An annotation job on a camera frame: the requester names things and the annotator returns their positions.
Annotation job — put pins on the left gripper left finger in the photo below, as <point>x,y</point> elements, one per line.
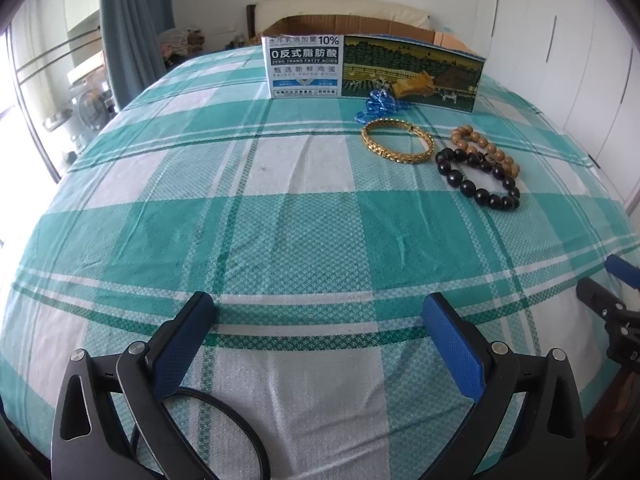
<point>88,441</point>

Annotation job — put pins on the black wrist watch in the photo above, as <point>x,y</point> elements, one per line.
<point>229,446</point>

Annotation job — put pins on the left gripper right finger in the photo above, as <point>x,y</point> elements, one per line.
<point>548,438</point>

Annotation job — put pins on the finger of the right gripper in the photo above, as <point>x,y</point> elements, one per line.
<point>623,270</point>
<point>603,303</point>

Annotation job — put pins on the washing machine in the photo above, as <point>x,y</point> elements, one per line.
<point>93,105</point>

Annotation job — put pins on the clothes pile on chair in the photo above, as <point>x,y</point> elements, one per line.
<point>179,44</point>

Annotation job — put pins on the glass sliding door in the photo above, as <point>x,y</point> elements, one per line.
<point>52,44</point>

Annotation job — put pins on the cardboard box with print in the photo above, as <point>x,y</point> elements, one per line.
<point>349,56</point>

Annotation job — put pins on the teal plaid bed cloth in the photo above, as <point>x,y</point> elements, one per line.
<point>318,255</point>

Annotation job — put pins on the blue-grey curtain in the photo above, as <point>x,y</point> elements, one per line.
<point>130,30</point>

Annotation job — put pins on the white wardrobe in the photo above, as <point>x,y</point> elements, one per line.
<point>575,61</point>

